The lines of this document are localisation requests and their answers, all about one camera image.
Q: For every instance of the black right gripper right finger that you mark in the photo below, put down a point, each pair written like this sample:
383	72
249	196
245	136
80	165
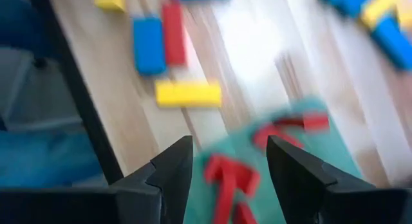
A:
299	185

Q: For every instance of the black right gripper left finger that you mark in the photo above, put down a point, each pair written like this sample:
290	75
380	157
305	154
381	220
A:
167	185

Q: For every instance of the red wooden arch block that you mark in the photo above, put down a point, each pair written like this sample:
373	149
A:
231	171

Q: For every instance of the green plastic bin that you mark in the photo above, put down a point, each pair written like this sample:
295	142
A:
325	150

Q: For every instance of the yellow wooden block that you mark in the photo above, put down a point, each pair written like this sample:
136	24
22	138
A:
109	0
380	10
188	93

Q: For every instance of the black metal table frame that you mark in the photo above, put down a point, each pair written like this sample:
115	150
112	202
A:
77	89

